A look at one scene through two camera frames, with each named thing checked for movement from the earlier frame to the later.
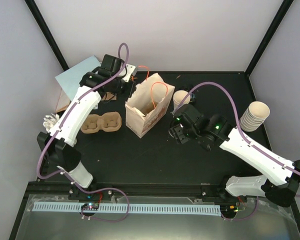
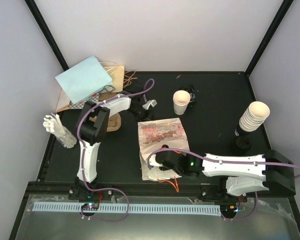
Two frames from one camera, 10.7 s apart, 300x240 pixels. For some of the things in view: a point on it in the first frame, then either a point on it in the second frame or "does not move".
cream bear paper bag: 148,104 to 154,134
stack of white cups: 256,113 does not move
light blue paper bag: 70,80 does not move
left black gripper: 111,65 to 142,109
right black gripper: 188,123 to 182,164
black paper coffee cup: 193,95 does not move
